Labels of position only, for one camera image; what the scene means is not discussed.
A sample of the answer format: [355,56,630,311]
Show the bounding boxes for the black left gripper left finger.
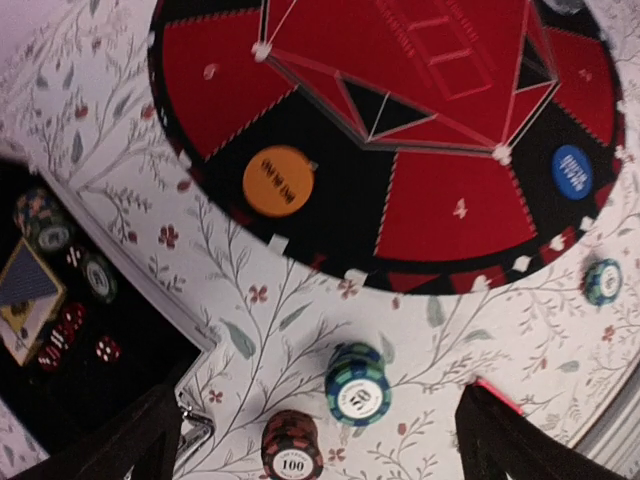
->
[9,360,200,479]

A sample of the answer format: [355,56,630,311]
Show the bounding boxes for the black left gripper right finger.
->
[457,384,621,480]

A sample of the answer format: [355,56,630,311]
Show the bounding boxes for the blue green 50 chip stack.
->
[324,342,392,427]

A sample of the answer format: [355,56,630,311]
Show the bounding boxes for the blue green 50 chip pile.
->
[584,258,623,307]

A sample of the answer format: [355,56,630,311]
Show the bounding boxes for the blue small blind button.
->
[551,144,594,201]

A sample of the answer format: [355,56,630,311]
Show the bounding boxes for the orange big blind button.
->
[242,145,315,218]

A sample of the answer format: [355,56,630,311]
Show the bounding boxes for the black triangular dealer plate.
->
[474,377,524,416]

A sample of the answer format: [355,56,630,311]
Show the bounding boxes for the red die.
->
[37,331,69,372]
[66,245,86,270]
[95,335,122,364]
[60,302,87,331]

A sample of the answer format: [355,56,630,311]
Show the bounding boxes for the aluminium poker case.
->
[1,159,215,479]

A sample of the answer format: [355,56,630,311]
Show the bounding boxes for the red black 100 chip stack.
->
[261,409,324,480]

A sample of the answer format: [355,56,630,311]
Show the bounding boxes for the single green 20 chip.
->
[81,254,118,304]

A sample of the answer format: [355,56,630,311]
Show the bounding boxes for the boxed playing card deck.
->
[1,239,66,366]

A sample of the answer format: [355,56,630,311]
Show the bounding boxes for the round red black poker mat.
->
[148,1,625,295]

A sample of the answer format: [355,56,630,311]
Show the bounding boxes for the front aluminium rail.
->
[575,371,639,478]

